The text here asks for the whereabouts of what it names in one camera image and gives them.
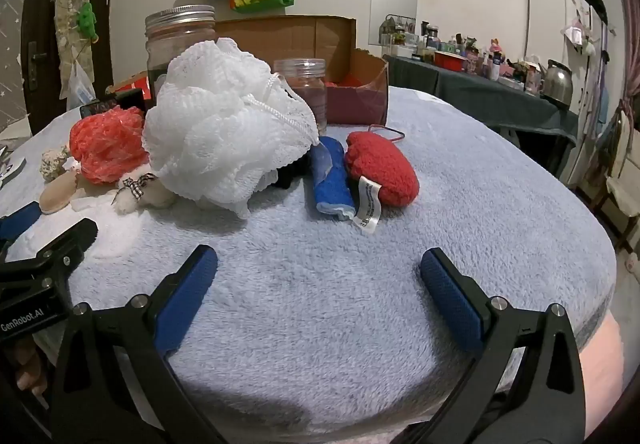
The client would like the red bowl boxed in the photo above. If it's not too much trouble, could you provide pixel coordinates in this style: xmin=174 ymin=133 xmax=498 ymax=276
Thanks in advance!
xmin=434 ymin=50 xmax=463 ymax=70

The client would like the door handle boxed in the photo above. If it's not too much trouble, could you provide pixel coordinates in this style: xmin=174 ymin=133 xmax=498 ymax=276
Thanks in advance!
xmin=27 ymin=41 xmax=47 ymax=92

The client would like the folding chair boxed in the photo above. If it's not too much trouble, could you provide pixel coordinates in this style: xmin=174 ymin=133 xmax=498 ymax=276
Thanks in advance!
xmin=590 ymin=108 xmax=640 ymax=255

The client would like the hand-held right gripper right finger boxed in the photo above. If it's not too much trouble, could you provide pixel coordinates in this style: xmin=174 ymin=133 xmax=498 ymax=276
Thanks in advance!
xmin=390 ymin=247 xmax=593 ymax=444

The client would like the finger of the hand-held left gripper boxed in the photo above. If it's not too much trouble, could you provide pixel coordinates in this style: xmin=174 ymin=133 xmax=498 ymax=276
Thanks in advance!
xmin=0 ymin=218 xmax=99 ymax=295
xmin=0 ymin=201 xmax=43 ymax=249

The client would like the small cream plush bear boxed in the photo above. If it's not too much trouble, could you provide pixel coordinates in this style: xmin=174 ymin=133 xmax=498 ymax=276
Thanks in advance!
xmin=111 ymin=171 xmax=178 ymax=215

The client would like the glass jar with metal lid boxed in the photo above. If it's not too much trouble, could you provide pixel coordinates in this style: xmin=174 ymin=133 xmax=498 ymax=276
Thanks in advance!
xmin=145 ymin=4 xmax=217 ymax=115

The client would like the grey and white pad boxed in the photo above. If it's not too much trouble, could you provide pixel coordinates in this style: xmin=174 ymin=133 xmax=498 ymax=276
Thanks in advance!
xmin=0 ymin=156 xmax=27 ymax=185

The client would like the red mesh bath pouf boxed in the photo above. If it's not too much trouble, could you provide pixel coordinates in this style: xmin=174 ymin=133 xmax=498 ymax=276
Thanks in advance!
xmin=69 ymin=106 xmax=151 ymax=185

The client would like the pink cloth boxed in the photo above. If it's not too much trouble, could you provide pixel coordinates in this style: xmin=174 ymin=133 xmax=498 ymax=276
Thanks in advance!
xmin=575 ymin=309 xmax=628 ymax=444

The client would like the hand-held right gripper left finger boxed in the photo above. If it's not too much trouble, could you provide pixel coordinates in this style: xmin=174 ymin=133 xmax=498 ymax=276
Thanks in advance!
xmin=50 ymin=245 xmax=226 ymax=444

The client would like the white plastic bag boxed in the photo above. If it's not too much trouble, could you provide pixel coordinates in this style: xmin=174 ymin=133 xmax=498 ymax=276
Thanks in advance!
xmin=65 ymin=61 xmax=97 ymax=112

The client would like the green plush toy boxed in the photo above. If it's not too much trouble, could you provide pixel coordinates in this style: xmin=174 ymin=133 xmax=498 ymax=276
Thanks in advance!
xmin=76 ymin=1 xmax=98 ymax=44

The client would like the phone with printed case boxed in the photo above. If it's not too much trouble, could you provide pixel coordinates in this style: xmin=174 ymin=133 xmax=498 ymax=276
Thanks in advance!
xmin=79 ymin=102 xmax=118 ymax=122

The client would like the red plush heart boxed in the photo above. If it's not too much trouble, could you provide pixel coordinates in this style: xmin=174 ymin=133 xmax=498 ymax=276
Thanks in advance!
xmin=345 ymin=124 xmax=421 ymax=235

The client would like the cluster of small bottles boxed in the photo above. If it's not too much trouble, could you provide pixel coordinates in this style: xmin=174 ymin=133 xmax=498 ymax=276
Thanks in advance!
xmin=377 ymin=14 xmax=546 ymax=97

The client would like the beige hanging organiser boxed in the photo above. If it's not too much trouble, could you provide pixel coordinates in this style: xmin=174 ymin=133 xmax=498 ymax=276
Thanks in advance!
xmin=50 ymin=0 xmax=96 ymax=109

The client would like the table with dark cloth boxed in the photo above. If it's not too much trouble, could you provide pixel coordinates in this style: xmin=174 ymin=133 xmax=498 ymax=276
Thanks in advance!
xmin=382 ymin=54 xmax=581 ymax=185

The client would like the cardboard box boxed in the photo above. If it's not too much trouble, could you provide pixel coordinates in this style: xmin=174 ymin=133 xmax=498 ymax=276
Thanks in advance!
xmin=105 ymin=15 xmax=391 ymax=127

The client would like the white mesh bath pouf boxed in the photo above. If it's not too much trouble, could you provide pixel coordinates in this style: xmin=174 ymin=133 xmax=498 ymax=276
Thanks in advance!
xmin=141 ymin=38 xmax=321 ymax=219

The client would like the steel kettle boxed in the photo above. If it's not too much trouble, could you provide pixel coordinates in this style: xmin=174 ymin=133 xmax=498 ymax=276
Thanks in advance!
xmin=540 ymin=58 xmax=574 ymax=107

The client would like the dark brown door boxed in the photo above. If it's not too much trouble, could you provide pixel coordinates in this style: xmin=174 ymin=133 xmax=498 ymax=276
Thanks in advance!
xmin=0 ymin=0 xmax=121 ymax=135

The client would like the blue cloth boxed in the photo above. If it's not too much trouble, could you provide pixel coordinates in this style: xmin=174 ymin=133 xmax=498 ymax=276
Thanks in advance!
xmin=306 ymin=136 xmax=357 ymax=222

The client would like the person's left hand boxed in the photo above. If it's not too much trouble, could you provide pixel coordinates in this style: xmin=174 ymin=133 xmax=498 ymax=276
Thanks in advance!
xmin=12 ymin=338 xmax=53 ymax=400

